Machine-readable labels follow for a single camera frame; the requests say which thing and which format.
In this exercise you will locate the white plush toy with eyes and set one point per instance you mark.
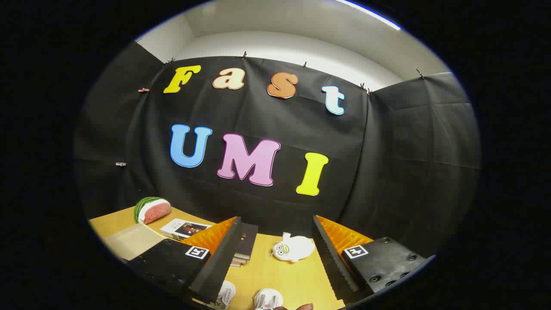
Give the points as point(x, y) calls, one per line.
point(297, 249)

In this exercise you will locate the beige fabric storage box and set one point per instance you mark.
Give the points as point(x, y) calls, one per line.
point(131, 241)

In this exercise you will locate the watermelon slice plush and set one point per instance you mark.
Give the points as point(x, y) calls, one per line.
point(156, 211)

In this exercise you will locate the black backdrop cloth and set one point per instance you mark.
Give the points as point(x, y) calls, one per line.
point(258, 116)

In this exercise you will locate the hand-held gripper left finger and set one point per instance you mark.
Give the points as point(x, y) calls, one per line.
point(219, 267)

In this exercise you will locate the pale spine book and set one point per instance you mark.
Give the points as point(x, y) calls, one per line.
point(241, 260)

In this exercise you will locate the row of small cloth clips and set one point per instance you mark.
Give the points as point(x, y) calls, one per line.
point(144, 90)

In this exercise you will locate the white canvas shoe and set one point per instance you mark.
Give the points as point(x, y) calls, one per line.
point(227, 295)
point(267, 299)

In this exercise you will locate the dark cover book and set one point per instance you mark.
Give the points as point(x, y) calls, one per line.
point(249, 241)

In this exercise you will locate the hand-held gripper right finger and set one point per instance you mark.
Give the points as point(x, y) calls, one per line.
point(331, 262)

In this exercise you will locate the white portrait cover book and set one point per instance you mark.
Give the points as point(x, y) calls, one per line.
point(183, 228)

